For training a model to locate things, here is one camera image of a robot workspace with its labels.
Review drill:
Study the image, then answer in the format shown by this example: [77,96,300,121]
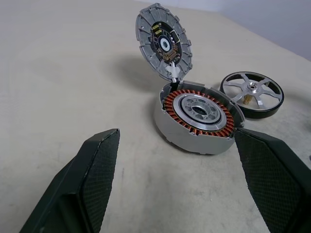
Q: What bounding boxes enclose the silver motor lid circuit board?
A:
[135,2,194,82]

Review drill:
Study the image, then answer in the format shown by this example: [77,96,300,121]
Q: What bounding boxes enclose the black rotor ring silver spokes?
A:
[219,70,285,119]

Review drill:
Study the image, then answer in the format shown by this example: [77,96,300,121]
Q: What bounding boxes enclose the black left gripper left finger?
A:
[19,128,121,233]

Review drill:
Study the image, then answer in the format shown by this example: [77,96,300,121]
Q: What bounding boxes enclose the grey motor housing with stator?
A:
[153,79,245,156]

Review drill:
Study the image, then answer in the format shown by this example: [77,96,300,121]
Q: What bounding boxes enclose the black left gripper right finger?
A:
[234,128,311,233]

